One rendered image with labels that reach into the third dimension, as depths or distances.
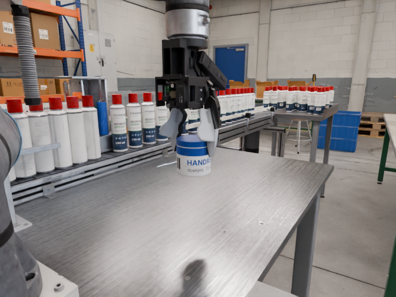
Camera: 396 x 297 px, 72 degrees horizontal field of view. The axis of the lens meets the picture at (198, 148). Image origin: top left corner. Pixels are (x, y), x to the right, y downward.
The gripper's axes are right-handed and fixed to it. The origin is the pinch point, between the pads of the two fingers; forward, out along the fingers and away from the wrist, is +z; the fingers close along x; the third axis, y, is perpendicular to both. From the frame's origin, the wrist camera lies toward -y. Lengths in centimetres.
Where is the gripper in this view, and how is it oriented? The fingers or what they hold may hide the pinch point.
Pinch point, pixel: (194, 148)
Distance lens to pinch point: 55.1
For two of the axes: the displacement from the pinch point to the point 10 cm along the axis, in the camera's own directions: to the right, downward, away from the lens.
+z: 0.0, 9.7, 2.4
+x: 8.5, 1.3, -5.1
